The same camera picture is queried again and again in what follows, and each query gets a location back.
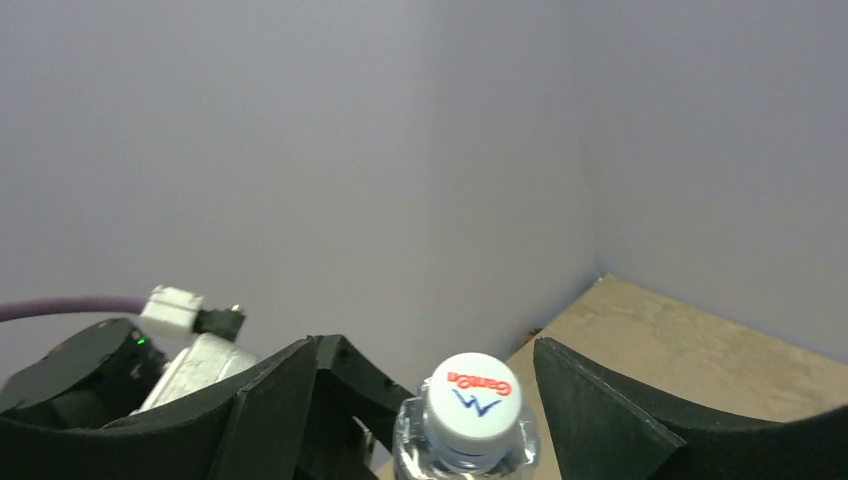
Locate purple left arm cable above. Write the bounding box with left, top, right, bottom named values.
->
left=0, top=296, right=150, bottom=324

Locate white Ganten bottle cap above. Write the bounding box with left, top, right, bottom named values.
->
left=424, top=352, right=524, bottom=466

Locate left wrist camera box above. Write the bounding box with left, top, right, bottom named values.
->
left=132, top=333, right=260, bottom=415

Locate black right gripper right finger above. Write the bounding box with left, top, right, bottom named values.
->
left=533, top=337, right=847, bottom=479

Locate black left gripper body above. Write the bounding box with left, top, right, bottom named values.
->
left=293, top=385, right=385, bottom=479

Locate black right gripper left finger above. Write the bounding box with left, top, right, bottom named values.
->
left=1, top=337, right=317, bottom=479

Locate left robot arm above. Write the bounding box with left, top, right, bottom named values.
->
left=1, top=318, right=409, bottom=479

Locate small clear water bottle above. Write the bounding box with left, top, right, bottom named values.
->
left=392, top=352, right=541, bottom=479

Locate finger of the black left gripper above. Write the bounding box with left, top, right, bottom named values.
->
left=314, top=334, right=413, bottom=453

